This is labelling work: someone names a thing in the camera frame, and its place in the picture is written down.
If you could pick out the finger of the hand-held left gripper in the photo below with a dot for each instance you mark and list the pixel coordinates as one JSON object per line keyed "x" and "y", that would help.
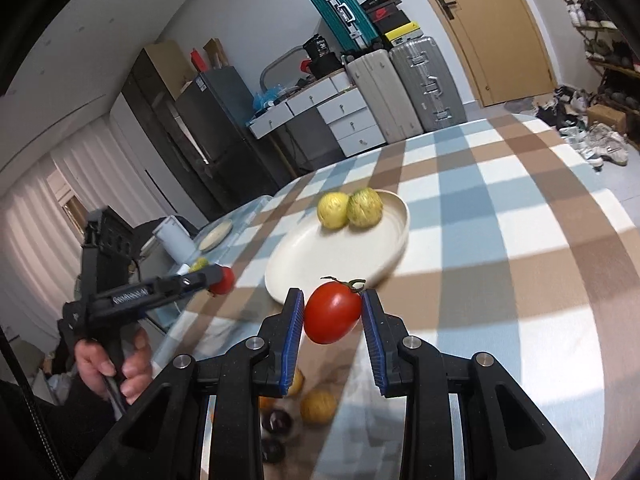
{"x": 180, "y": 284}

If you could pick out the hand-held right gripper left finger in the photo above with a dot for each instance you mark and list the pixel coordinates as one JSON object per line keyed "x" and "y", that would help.
{"x": 295, "y": 340}

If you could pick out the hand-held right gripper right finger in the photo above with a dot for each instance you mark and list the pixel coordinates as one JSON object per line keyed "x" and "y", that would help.
{"x": 371, "y": 340}

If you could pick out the orange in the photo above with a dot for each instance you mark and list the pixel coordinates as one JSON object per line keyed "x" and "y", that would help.
{"x": 266, "y": 402}
{"x": 296, "y": 382}

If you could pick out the large red tomato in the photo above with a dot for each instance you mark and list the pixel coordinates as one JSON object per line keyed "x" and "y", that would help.
{"x": 331, "y": 312}

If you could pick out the small red tomato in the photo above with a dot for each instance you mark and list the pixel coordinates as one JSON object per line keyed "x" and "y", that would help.
{"x": 226, "y": 281}

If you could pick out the brown kiwi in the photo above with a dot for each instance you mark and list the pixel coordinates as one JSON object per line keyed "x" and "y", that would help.
{"x": 318, "y": 406}

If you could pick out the dark purple fruit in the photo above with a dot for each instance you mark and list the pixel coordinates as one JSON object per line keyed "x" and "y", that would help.
{"x": 276, "y": 420}
{"x": 273, "y": 452}

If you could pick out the cream round plate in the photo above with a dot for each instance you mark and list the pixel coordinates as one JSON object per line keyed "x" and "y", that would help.
{"x": 335, "y": 255}

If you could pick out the person's left forearm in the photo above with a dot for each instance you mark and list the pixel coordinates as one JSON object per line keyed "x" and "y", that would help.
{"x": 65, "y": 435}

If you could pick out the person's left hand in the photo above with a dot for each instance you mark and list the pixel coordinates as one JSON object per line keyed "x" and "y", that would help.
{"x": 135, "y": 365}

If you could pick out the small yellow fruit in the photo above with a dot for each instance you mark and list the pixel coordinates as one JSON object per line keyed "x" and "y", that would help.
{"x": 201, "y": 263}

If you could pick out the white cylindrical container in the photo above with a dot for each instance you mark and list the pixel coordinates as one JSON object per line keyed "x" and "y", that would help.
{"x": 172, "y": 240}

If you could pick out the small round beige plate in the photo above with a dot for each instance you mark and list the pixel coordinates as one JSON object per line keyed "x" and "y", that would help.
{"x": 215, "y": 236}

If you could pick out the white curtain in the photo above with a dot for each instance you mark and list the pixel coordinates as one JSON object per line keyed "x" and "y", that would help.
{"x": 40, "y": 240}

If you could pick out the green custard apple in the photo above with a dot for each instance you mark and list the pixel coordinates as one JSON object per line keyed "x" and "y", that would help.
{"x": 365, "y": 207}

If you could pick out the yellow round fruit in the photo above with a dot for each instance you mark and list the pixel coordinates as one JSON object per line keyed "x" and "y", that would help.
{"x": 332, "y": 209}

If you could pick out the checkered blanket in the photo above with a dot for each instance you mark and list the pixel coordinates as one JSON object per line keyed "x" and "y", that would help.
{"x": 500, "y": 260}

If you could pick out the dark grey refrigerator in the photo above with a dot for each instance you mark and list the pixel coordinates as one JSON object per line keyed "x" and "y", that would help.
{"x": 225, "y": 130}

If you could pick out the black tall cabinet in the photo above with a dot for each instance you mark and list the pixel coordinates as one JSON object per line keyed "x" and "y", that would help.
{"x": 155, "y": 125}

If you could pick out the blue plastic bag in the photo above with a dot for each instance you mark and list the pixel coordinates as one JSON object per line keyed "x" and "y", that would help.
{"x": 265, "y": 99}

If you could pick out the large cardboard box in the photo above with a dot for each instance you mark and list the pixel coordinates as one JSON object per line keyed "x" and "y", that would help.
{"x": 167, "y": 67}

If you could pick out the red bag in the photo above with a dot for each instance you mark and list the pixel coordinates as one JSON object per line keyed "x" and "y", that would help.
{"x": 198, "y": 60}

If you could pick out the white desk with drawers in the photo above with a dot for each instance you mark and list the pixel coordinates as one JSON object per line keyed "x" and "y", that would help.
{"x": 345, "y": 115}

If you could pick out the flat cardboard piece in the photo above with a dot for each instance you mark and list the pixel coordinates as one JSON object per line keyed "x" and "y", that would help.
{"x": 216, "y": 52}

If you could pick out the beige suitcase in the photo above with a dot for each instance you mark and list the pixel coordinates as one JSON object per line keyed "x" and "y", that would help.
{"x": 382, "y": 95}

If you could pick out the grey suitcase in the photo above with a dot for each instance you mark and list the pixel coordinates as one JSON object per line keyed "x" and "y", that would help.
{"x": 427, "y": 85}

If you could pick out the black printed bag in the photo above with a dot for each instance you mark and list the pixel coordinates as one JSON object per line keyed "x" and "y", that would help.
{"x": 317, "y": 46}

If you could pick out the grey door mat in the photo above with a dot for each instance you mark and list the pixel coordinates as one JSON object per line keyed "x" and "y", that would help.
{"x": 520, "y": 105}

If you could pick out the pile of sneakers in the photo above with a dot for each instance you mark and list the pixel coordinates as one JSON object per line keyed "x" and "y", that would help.
{"x": 600, "y": 142}

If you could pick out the yellow and black box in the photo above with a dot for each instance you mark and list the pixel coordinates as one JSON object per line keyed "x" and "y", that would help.
{"x": 404, "y": 35}

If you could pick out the teal suitcase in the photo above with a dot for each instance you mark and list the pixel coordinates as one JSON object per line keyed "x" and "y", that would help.
{"x": 342, "y": 15}

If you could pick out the red and black shoe box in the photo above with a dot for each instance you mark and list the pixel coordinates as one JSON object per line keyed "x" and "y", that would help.
{"x": 389, "y": 20}

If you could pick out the small cardboard box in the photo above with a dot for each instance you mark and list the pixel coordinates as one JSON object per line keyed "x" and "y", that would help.
{"x": 606, "y": 117}

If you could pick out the wooden door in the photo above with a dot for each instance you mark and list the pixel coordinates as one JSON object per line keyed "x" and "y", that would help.
{"x": 495, "y": 35}

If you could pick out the wooden shoe rack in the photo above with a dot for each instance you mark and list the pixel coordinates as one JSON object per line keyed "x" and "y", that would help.
{"x": 607, "y": 60}

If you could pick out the grey arched frame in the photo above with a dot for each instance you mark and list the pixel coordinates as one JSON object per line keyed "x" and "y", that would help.
{"x": 272, "y": 65}

